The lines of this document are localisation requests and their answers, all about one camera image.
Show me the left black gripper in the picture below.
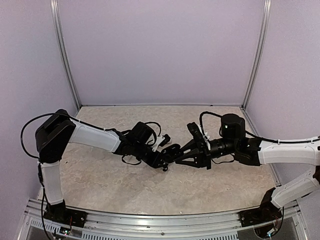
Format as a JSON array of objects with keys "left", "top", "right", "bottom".
[{"left": 132, "top": 141, "right": 169, "bottom": 168}]

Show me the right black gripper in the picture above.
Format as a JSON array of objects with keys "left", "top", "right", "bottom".
[{"left": 174, "top": 138, "right": 238, "bottom": 171}]

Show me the black oval charging case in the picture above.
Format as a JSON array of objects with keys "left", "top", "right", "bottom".
[{"left": 161, "top": 143, "right": 182, "bottom": 164}]

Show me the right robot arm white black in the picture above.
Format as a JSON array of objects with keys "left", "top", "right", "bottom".
[{"left": 174, "top": 113, "right": 320, "bottom": 222}]

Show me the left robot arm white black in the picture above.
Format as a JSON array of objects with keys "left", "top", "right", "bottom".
[{"left": 35, "top": 109, "right": 170, "bottom": 223}]

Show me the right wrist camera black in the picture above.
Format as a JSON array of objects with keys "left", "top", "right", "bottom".
[{"left": 187, "top": 122, "right": 205, "bottom": 144}]

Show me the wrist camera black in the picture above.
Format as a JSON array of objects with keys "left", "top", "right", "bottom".
[
  {"left": 187, "top": 122, "right": 205, "bottom": 144},
  {"left": 159, "top": 134, "right": 172, "bottom": 147}
]

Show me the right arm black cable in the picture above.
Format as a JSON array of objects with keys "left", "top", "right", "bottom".
[{"left": 198, "top": 111, "right": 223, "bottom": 136}]

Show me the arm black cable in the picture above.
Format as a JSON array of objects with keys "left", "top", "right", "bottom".
[
  {"left": 20, "top": 112, "right": 73, "bottom": 161},
  {"left": 198, "top": 111, "right": 223, "bottom": 136}
]

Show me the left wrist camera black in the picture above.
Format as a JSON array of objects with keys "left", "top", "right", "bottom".
[{"left": 159, "top": 134, "right": 172, "bottom": 147}]

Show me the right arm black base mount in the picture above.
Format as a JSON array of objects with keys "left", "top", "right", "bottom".
[{"left": 239, "top": 187, "right": 283, "bottom": 227}]

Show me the right aluminium frame post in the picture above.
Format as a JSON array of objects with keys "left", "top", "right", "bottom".
[{"left": 241, "top": 0, "right": 272, "bottom": 111}]

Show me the aluminium frame post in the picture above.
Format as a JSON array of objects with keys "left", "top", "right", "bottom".
[
  {"left": 241, "top": 0, "right": 272, "bottom": 111},
  {"left": 50, "top": 0, "right": 82, "bottom": 110}
]

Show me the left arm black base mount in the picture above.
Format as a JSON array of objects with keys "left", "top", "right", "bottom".
[{"left": 43, "top": 200, "right": 87, "bottom": 228}]

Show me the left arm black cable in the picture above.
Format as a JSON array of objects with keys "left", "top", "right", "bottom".
[{"left": 20, "top": 112, "right": 73, "bottom": 161}]

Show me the front aluminium rail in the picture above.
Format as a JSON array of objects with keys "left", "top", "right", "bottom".
[{"left": 19, "top": 197, "right": 307, "bottom": 240}]

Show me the left aluminium frame post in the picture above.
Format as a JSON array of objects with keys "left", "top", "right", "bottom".
[{"left": 50, "top": 0, "right": 82, "bottom": 110}]

